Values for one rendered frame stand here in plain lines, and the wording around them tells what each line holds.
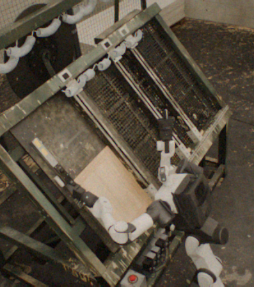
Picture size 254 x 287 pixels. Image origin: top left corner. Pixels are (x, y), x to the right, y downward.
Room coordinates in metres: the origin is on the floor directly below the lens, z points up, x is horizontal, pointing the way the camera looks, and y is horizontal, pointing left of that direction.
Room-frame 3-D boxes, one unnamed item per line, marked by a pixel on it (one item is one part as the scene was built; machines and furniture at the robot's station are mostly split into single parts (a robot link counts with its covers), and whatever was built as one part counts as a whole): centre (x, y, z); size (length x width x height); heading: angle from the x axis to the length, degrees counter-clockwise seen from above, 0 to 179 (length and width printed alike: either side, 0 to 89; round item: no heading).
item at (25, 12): (3.08, 0.38, 1.85); 0.80 x 0.06 x 0.80; 140
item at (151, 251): (1.93, -0.22, 0.69); 0.50 x 0.14 x 0.24; 140
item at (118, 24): (3.60, -0.31, 1.38); 0.70 x 0.15 x 0.85; 140
